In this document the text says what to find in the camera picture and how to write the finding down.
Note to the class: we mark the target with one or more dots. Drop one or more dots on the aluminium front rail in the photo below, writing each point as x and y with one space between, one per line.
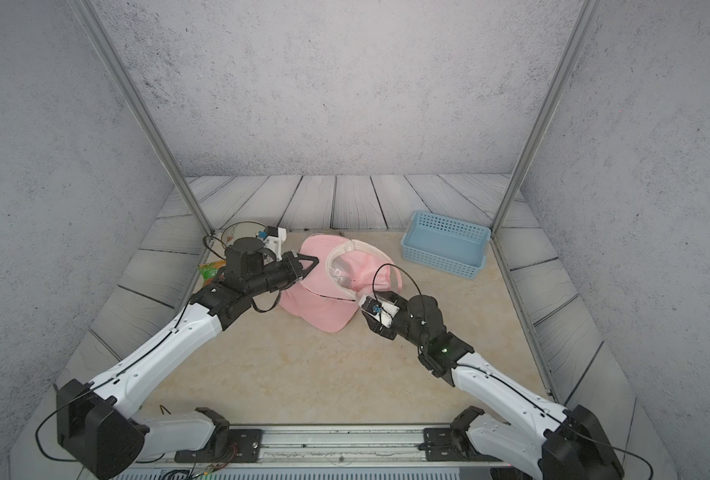
355 450

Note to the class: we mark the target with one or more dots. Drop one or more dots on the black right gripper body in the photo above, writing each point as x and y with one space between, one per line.
404 326

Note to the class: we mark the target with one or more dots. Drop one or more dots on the light blue perforated basket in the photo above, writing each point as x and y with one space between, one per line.
446 244

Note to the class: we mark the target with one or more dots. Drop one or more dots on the left aluminium frame post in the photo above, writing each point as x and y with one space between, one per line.
103 45

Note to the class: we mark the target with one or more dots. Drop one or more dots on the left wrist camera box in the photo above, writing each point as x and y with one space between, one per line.
273 238

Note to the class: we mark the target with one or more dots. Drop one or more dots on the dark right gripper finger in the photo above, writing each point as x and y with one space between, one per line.
392 298
376 326

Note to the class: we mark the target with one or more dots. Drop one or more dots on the pink baseball cap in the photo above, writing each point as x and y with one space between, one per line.
355 269
319 299

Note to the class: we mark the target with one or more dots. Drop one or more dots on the right aluminium frame post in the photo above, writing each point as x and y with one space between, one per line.
581 31

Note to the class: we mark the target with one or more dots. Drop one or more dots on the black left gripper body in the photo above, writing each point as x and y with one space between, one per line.
273 276

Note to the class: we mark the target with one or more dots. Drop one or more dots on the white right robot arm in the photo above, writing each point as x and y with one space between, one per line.
541 438

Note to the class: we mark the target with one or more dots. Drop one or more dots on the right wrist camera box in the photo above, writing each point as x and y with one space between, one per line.
383 312

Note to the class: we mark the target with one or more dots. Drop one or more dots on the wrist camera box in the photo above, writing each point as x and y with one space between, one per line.
273 238
383 312

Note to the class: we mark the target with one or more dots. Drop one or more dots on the green snack packet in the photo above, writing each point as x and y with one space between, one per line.
209 271

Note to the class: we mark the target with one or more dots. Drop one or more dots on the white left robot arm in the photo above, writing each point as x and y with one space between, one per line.
99 422

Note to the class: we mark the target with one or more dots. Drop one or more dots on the green glass plate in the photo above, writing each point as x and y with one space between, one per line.
241 229

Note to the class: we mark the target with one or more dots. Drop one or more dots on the aluminium frame post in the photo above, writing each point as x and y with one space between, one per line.
581 31
103 45

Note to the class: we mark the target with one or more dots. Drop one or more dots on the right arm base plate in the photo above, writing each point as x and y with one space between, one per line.
443 444

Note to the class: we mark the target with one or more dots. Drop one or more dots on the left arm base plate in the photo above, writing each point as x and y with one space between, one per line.
226 446

